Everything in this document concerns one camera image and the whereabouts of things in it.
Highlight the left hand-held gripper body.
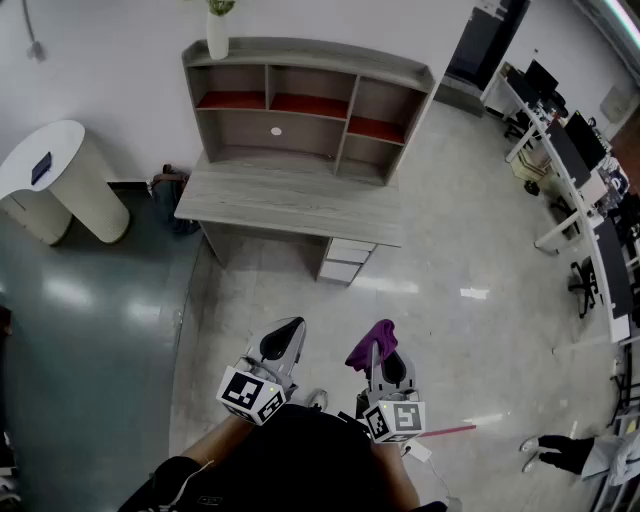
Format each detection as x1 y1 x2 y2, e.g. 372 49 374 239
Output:
215 344 301 427

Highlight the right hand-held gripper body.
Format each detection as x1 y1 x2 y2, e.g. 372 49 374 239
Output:
362 383 426 444

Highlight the purple wiping cloth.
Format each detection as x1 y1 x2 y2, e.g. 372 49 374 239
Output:
344 319 400 372

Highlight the grey wooden shelf unit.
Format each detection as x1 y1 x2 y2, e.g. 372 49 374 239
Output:
180 37 437 187

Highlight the person's right forearm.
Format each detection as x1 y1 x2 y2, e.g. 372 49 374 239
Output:
372 439 421 509

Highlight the person's left forearm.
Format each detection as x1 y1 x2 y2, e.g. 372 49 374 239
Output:
179 414 261 466

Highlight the grey wood-grain board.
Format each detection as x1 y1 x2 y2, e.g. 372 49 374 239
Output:
173 149 405 287

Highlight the white power adapter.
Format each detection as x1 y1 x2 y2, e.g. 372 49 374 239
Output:
399 439 434 464

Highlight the black flat device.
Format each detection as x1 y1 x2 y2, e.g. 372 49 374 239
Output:
337 410 371 436

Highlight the person's black clothed torso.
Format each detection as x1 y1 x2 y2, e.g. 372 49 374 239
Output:
117 404 449 512

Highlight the dark backpack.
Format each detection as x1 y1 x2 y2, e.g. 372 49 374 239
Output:
149 163 201 236

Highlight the black office chair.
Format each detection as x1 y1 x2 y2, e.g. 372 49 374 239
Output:
503 110 531 141
568 257 601 319
549 194 581 236

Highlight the tan cardboard box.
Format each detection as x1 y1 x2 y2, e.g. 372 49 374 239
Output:
514 147 551 181

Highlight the white black equipment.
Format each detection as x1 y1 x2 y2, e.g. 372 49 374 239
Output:
0 429 21 512

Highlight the dark blue notebook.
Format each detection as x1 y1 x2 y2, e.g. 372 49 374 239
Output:
30 152 53 187

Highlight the row of black monitors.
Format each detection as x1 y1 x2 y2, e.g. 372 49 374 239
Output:
507 58 640 321

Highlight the white vase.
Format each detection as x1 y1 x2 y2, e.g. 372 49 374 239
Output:
206 10 230 61

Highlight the black partition panel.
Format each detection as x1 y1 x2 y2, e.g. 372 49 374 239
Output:
444 0 531 91

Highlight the metal frame rack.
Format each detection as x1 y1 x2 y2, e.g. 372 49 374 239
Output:
607 344 640 512

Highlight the white ribbed pedestal table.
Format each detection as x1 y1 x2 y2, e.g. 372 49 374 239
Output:
0 119 132 246

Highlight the grey wall panel box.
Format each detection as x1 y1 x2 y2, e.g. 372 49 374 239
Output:
599 84 640 121

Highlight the grey wall cable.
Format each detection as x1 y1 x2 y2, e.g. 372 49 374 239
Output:
22 0 49 64

